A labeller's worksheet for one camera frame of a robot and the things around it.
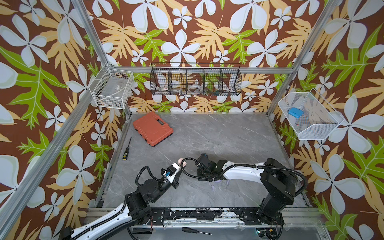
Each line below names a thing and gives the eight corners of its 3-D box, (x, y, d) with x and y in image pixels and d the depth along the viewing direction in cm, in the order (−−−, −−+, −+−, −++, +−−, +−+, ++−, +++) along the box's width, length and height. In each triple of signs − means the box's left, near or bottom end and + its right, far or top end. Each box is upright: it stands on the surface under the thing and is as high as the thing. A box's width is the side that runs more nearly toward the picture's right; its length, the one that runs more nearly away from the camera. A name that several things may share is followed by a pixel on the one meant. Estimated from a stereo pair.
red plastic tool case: (152, 148, 101) (150, 144, 97) (134, 127, 113) (132, 123, 109) (174, 133, 109) (173, 129, 105) (155, 115, 121) (154, 110, 117)
